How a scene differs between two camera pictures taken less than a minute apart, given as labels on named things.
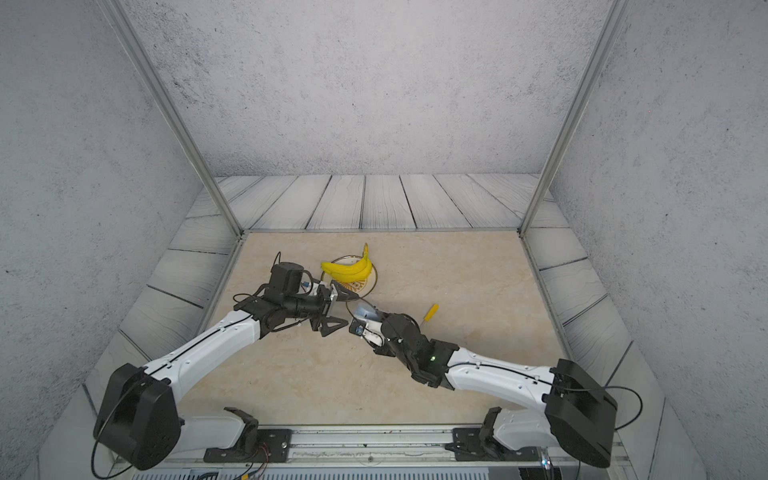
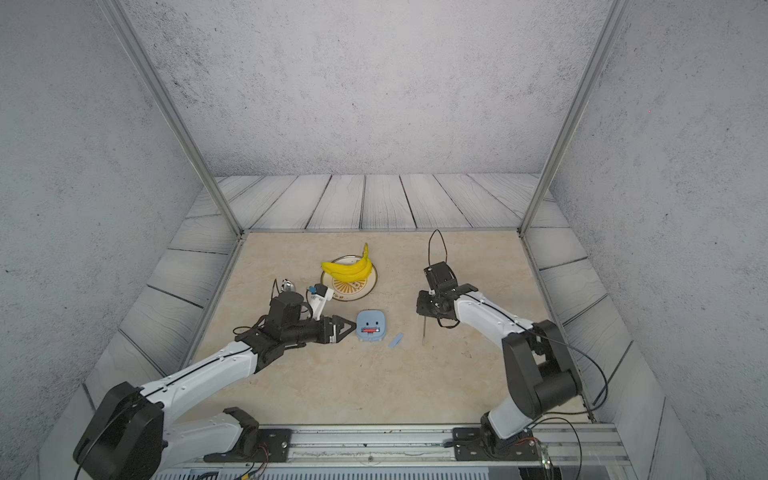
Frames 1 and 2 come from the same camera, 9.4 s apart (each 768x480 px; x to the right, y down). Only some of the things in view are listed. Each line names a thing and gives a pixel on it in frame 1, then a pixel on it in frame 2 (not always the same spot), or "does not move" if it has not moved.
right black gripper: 383,350 → 422,304
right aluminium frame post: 615,20 does not move
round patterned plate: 360,288 does not move
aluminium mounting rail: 392,448 does not move
